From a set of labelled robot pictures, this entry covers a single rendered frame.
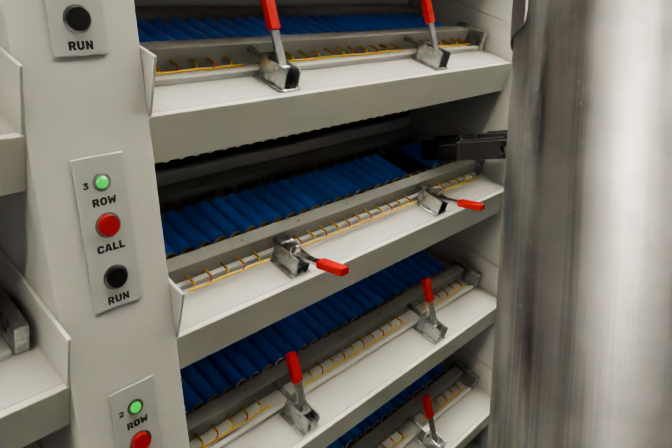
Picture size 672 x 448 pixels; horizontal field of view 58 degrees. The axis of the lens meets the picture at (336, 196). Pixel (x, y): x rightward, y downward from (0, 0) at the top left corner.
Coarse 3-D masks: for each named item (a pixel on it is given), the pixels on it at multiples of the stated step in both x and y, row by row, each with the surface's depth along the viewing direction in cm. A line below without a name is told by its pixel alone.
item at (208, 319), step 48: (288, 144) 82; (480, 192) 92; (336, 240) 72; (384, 240) 74; (432, 240) 84; (240, 288) 61; (288, 288) 63; (336, 288) 70; (192, 336) 55; (240, 336) 61
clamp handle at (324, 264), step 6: (294, 246) 64; (300, 246) 64; (294, 252) 64; (300, 252) 65; (300, 258) 63; (306, 258) 63; (312, 258) 63; (318, 258) 63; (324, 258) 62; (318, 264) 61; (324, 264) 61; (330, 264) 61; (336, 264) 61; (342, 264) 61; (324, 270) 61; (330, 270) 60; (336, 270) 60; (342, 270) 60; (348, 270) 60
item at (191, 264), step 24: (456, 168) 92; (384, 192) 80; (408, 192) 84; (312, 216) 71; (336, 216) 73; (240, 240) 63; (264, 240) 65; (168, 264) 58; (192, 264) 58; (216, 264) 61; (192, 288) 58
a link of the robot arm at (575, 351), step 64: (576, 0) 20; (640, 0) 18; (512, 64) 23; (576, 64) 19; (640, 64) 18; (512, 128) 22; (576, 128) 19; (640, 128) 18; (512, 192) 22; (576, 192) 19; (640, 192) 18; (512, 256) 21; (576, 256) 19; (640, 256) 18; (512, 320) 21; (576, 320) 19; (640, 320) 18; (512, 384) 21; (576, 384) 18; (640, 384) 18
